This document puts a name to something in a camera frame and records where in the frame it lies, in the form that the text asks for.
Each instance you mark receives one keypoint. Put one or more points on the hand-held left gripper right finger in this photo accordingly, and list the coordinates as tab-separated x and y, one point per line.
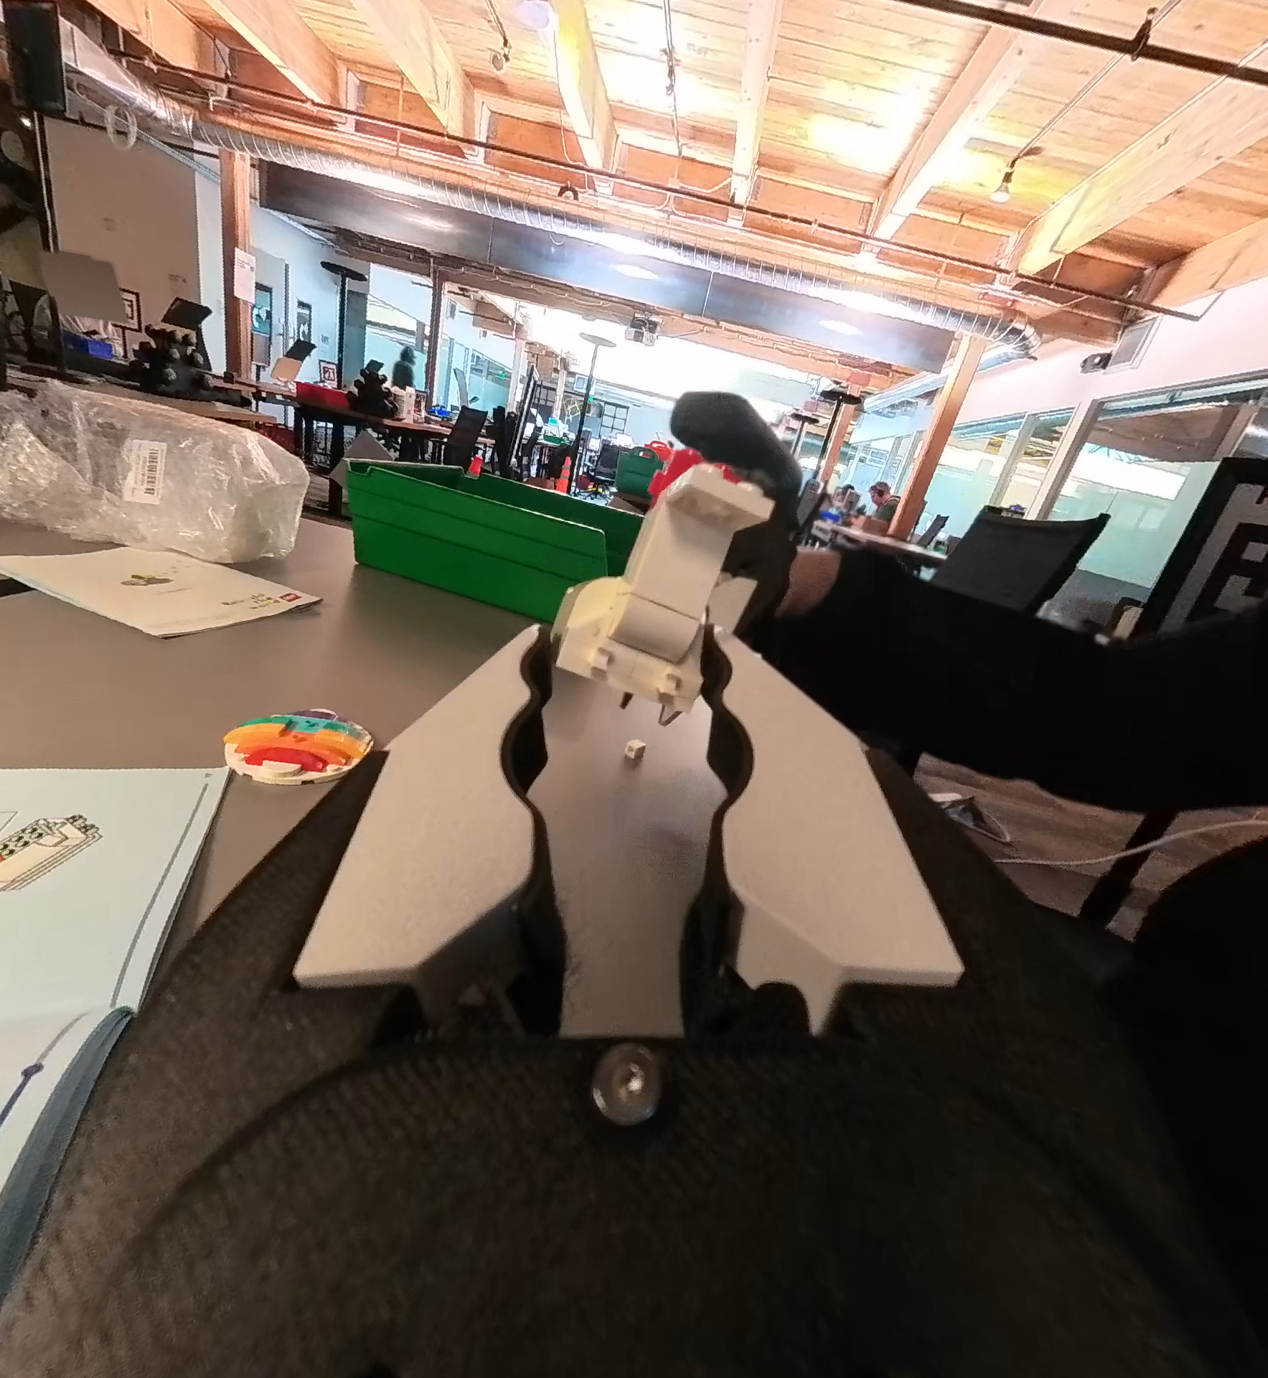
840	860

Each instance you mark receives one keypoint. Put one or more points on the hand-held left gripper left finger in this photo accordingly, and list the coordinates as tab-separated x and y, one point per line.
428	850

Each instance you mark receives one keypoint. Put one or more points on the white lego animal model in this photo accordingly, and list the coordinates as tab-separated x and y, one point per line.
657	581

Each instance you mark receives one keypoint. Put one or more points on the person's right forearm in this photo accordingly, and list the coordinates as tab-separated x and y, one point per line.
1023	669

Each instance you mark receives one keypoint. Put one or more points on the rainbow lego disc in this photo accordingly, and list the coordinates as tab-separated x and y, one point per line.
296	742

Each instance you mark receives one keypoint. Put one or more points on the person's right hand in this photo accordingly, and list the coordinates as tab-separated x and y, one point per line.
808	581

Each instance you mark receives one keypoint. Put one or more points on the green basket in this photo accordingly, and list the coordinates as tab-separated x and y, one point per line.
640	473

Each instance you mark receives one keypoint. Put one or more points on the black office chair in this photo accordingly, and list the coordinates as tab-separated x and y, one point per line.
1023	549

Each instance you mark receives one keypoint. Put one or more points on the green plastic bin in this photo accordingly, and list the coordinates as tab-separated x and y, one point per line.
461	549

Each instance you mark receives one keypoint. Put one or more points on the closed white instruction booklet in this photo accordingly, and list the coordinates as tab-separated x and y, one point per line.
150	592

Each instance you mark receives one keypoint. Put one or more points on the open light blue instruction booklet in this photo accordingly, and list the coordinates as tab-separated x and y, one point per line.
54	914

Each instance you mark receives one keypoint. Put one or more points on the clear plastic bag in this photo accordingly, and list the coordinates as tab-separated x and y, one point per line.
105	473

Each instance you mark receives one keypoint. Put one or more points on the framed black-white pattern sign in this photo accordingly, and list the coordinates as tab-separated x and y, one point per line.
1235	558

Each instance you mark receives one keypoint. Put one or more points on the wooden support post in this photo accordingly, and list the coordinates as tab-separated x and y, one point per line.
941	431

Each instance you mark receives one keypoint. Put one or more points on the silver ventilation duct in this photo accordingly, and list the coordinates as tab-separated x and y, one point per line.
1005	330

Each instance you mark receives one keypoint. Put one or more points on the black wall speaker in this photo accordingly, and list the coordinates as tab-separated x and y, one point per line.
36	53

